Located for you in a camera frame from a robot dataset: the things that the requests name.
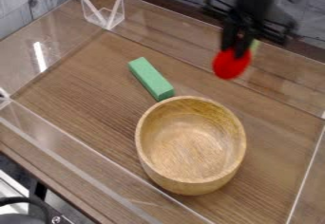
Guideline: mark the green rectangular block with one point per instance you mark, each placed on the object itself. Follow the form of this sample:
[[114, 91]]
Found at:
[[152, 79]]

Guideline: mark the black table leg bracket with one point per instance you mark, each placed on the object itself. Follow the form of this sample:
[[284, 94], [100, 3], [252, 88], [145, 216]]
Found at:
[[56, 210]]

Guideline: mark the red toy fruit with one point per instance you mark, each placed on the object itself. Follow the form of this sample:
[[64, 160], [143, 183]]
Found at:
[[228, 67]]

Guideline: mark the clear acrylic tray wall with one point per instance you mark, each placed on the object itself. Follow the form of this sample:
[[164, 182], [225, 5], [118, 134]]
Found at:
[[72, 102]]

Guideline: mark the wooden bowl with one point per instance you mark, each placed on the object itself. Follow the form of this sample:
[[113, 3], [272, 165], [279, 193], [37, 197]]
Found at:
[[192, 144]]

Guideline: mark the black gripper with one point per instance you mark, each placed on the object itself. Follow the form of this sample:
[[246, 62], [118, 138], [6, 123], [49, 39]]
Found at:
[[244, 22]]

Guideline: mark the clear acrylic corner bracket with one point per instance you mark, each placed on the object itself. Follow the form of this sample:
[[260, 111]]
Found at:
[[105, 18]]

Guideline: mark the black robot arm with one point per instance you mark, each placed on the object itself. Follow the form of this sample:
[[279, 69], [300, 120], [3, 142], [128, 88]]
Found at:
[[279, 26]]

